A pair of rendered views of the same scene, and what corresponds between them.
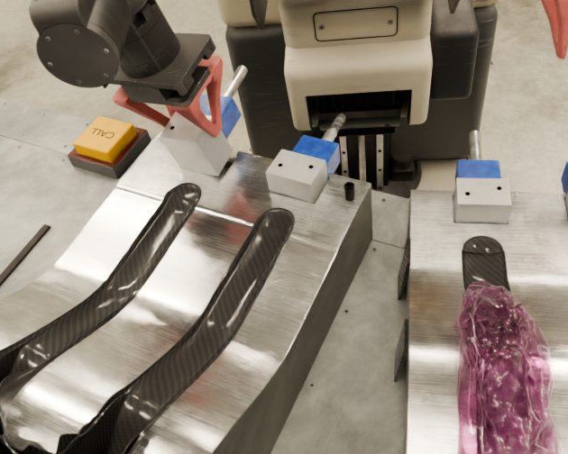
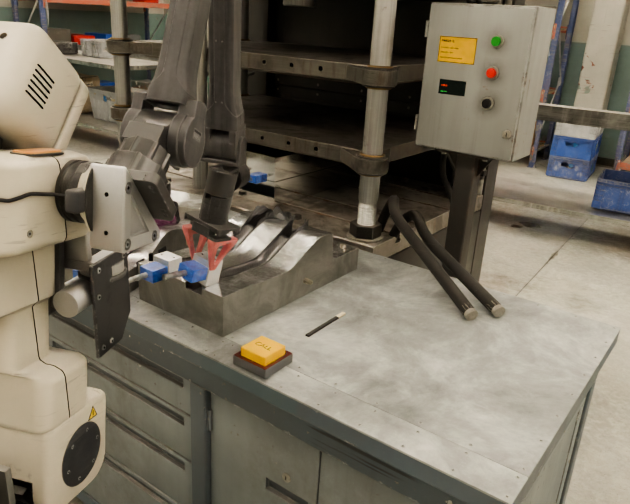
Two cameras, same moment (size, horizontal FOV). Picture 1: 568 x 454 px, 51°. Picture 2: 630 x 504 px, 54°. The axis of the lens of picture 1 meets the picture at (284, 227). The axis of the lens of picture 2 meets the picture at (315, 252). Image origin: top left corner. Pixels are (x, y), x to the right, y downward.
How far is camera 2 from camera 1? 168 cm
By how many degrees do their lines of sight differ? 109
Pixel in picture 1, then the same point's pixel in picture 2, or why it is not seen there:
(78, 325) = (273, 250)
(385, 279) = not seen: hidden behind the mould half
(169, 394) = (244, 230)
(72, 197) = (292, 346)
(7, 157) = (344, 379)
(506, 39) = not seen: outside the picture
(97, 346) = (265, 240)
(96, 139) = (268, 343)
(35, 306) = (289, 253)
